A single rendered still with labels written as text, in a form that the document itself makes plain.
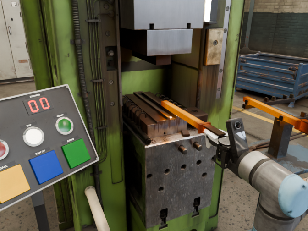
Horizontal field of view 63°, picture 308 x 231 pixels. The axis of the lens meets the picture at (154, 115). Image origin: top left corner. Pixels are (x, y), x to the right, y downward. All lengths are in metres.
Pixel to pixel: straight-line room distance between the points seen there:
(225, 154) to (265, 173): 0.15
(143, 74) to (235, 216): 1.28
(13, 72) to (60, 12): 5.22
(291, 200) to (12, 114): 0.74
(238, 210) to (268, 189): 1.51
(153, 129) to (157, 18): 0.45
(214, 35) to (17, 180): 1.01
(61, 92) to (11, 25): 5.27
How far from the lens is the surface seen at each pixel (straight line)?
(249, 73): 5.02
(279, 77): 4.74
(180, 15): 1.04
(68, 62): 1.05
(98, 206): 1.19
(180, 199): 1.30
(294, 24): 9.37
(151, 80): 1.56
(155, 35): 0.99
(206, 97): 1.36
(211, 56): 1.30
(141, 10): 0.97
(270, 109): 1.20
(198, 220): 1.48
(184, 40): 1.05
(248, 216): 2.17
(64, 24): 1.04
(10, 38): 6.12
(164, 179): 1.17
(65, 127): 0.84
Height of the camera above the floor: 1.42
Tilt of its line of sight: 22 degrees down
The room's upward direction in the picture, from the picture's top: straight up
